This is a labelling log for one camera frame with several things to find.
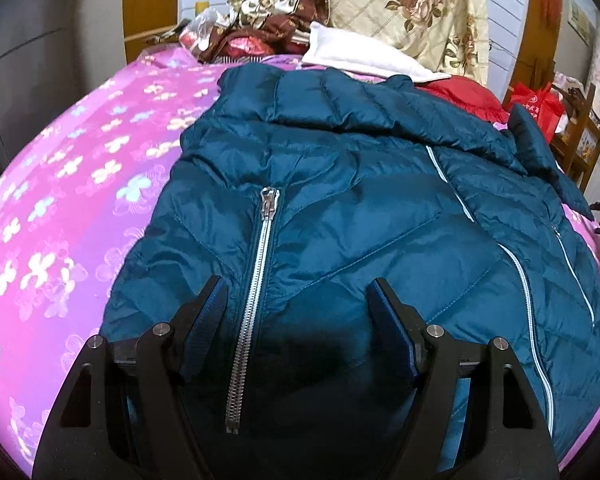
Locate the teal puffer jacket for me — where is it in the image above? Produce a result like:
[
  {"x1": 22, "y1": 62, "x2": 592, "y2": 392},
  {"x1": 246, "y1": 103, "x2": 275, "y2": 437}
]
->
[{"x1": 100, "y1": 62, "x2": 600, "y2": 480}]

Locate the wooden chair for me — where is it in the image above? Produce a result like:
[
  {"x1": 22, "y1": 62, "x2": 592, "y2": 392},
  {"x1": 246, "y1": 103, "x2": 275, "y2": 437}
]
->
[{"x1": 545, "y1": 82, "x2": 600, "y2": 193}]

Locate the wooden headboard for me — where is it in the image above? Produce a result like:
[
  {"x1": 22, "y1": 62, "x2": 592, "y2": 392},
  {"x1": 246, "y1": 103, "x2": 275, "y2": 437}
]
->
[{"x1": 122, "y1": 0, "x2": 183, "y2": 63}]

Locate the white pillow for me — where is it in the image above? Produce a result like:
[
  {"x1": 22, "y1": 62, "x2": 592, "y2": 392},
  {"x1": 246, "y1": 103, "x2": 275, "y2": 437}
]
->
[{"x1": 300, "y1": 21, "x2": 452, "y2": 83}]

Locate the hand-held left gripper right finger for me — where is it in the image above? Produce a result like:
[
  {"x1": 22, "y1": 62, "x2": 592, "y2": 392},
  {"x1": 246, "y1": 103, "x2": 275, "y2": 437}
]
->
[{"x1": 367, "y1": 277, "x2": 561, "y2": 480}]

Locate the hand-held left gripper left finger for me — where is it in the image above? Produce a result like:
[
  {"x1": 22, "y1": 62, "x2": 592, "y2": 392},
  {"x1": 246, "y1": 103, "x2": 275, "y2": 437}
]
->
[{"x1": 31, "y1": 275, "x2": 230, "y2": 480}]

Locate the cream rose print quilt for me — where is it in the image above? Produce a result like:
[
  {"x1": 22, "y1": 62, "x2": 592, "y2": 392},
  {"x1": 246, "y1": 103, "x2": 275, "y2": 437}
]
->
[{"x1": 272, "y1": 0, "x2": 491, "y2": 86}]

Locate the pink floral bed sheet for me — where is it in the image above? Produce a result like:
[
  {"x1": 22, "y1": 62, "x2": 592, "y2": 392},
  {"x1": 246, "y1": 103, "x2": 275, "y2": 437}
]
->
[{"x1": 0, "y1": 42, "x2": 600, "y2": 466}]

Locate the red plastic bag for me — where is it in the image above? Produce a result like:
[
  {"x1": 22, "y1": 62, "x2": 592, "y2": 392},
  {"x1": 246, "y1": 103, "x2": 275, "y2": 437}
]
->
[{"x1": 502, "y1": 80, "x2": 566, "y2": 143}]

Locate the maroon patterned blanket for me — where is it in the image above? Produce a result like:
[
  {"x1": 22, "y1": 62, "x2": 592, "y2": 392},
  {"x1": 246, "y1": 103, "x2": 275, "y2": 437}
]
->
[{"x1": 200, "y1": 0, "x2": 331, "y2": 65}]

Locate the red cloth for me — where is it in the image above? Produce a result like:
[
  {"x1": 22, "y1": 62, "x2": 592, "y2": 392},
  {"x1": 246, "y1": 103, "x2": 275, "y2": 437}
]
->
[{"x1": 415, "y1": 74, "x2": 510, "y2": 123}]

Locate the clear plastic bag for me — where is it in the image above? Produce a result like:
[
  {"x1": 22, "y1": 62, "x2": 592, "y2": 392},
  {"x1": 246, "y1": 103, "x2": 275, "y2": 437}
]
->
[{"x1": 179, "y1": 7, "x2": 233, "y2": 53}]

